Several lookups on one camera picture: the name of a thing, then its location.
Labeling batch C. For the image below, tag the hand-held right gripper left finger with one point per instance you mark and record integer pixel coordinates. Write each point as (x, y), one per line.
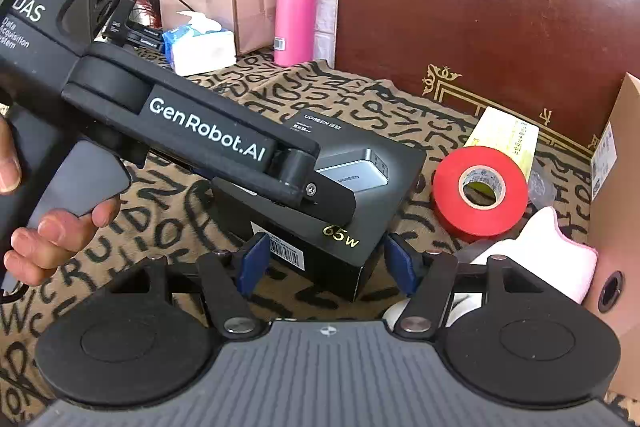
(255, 264)

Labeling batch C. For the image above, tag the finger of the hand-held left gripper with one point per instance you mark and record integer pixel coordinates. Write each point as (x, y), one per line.
(330, 202)

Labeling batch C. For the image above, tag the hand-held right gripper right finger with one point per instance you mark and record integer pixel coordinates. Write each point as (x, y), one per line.
(402, 264)

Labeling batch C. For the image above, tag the black charger box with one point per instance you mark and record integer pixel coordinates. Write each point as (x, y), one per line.
(395, 177)

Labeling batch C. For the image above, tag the person's left hand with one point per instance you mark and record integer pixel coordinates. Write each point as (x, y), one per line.
(55, 229)

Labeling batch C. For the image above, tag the black device on tripod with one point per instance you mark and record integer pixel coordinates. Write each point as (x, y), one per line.
(120, 27)

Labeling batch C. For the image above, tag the red tape roll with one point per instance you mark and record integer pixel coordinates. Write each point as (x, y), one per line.
(450, 202)

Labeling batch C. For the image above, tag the dark red tassel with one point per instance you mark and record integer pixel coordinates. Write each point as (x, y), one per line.
(147, 7)

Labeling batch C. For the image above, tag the blue floral tissue pack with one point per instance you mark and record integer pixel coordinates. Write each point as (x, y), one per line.
(200, 52)

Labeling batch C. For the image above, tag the white and pink glove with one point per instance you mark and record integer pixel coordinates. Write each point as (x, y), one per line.
(555, 257)

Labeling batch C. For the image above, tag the small clear plastic bag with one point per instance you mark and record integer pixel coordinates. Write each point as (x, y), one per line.
(542, 187)

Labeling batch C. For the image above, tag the yellow carton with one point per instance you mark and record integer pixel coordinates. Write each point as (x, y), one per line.
(505, 132)

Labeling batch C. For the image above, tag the pink thermos bottle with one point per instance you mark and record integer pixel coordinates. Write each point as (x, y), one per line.
(295, 17)

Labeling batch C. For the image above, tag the brown cardboard box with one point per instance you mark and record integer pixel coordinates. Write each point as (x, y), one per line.
(620, 217)

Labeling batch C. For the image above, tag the dark brown wooden board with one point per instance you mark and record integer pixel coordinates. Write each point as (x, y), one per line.
(475, 7)

